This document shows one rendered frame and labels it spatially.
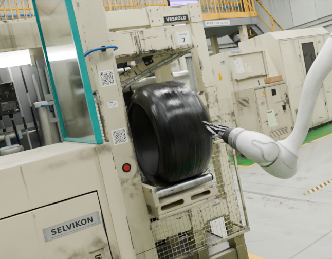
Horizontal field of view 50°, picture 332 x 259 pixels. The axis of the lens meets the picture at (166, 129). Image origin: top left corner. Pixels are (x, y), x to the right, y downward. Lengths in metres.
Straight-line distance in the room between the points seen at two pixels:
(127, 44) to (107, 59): 0.36
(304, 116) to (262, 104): 5.05
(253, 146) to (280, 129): 5.49
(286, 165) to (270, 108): 5.20
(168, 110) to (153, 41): 0.62
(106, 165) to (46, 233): 0.23
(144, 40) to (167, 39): 0.15
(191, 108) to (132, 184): 0.48
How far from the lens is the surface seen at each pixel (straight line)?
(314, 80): 1.41
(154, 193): 1.75
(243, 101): 6.55
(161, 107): 1.72
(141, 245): 1.91
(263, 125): 6.48
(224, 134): 1.48
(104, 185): 1.02
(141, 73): 2.28
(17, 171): 0.98
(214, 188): 1.92
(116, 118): 1.78
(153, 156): 2.19
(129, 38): 2.15
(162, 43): 2.22
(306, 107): 1.44
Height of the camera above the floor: 1.35
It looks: 5 degrees down
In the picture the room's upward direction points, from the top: 12 degrees counter-clockwise
